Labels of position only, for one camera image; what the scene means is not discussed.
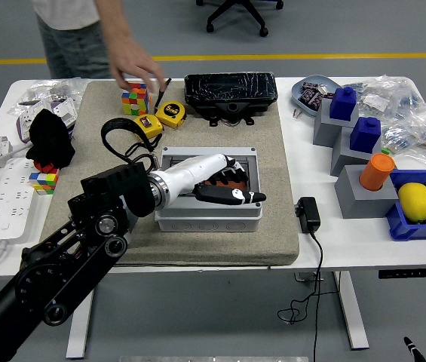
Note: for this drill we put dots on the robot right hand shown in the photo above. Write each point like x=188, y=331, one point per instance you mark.
x=411, y=346

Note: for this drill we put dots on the person's left hand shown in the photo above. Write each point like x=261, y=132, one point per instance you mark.
x=133, y=62

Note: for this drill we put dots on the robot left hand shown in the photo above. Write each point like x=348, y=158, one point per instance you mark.
x=193, y=171

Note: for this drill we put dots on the orange cylinder battery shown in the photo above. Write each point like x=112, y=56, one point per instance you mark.
x=376, y=171
x=206, y=183

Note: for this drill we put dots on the grey box clear lid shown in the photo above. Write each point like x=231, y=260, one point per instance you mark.
x=205, y=222

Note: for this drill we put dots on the person's left forearm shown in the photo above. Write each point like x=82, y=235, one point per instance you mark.
x=112, y=22

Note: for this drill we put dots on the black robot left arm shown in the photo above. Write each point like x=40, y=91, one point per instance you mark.
x=46, y=275

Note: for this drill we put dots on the large colourful puzzle cube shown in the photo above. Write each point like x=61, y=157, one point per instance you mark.
x=135, y=100

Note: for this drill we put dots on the black tweezers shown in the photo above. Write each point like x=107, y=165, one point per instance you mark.
x=164, y=90

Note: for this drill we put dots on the yellow tape measure 5m print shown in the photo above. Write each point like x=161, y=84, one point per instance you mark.
x=171, y=113

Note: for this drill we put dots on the white table leg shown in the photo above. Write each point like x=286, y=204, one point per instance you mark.
x=354, y=313
x=78, y=339

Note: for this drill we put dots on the person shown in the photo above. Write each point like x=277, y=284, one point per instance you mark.
x=69, y=41

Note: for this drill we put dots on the black table control panel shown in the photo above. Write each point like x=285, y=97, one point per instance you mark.
x=408, y=273

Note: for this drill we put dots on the plastic bag small parts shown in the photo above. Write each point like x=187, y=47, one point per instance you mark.
x=62, y=88

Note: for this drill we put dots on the grey-brown mat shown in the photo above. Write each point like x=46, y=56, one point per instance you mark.
x=235, y=245

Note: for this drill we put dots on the black wrapped tray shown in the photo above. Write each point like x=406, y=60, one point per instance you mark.
x=231, y=90

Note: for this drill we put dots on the black cloth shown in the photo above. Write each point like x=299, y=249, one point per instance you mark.
x=48, y=135

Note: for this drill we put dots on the black office chair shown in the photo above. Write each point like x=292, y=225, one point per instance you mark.
x=235, y=13

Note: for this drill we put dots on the blue storage bin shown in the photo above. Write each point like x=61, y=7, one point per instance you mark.
x=416, y=231

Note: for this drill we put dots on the small metal piece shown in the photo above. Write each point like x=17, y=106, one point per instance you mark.
x=296, y=113

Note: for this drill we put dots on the black power adapter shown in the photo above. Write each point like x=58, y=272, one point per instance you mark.
x=308, y=215

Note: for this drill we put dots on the white socket purple base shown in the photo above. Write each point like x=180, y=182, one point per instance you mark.
x=24, y=124

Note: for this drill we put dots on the blue-grey oval plate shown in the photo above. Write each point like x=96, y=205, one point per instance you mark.
x=296, y=94

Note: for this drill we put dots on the dark striped component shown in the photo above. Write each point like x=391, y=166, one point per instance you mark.
x=310, y=100
x=308, y=86

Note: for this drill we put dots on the red object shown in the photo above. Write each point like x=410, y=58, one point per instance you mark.
x=43, y=166

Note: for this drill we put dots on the yellow lemon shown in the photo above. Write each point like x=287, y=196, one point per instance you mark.
x=415, y=201

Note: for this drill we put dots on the small colourful puzzle cube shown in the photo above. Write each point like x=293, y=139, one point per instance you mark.
x=43, y=183

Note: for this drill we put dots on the silver component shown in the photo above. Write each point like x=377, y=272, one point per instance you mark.
x=323, y=91

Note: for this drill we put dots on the blue plastic block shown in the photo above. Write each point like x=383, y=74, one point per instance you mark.
x=342, y=105
x=365, y=137

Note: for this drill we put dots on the white power strip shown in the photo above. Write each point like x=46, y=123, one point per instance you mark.
x=9, y=200

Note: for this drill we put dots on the plastic bag white parts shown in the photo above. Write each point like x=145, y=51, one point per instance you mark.
x=372, y=100

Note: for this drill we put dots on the small green piece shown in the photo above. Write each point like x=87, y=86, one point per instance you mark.
x=386, y=151

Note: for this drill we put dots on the plastic bag blue parts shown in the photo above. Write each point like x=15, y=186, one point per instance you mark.
x=399, y=135
x=408, y=100

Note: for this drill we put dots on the white wall socket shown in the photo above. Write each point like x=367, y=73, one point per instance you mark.
x=65, y=111

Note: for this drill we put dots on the metal hook bracket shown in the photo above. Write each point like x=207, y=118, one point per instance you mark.
x=305, y=277

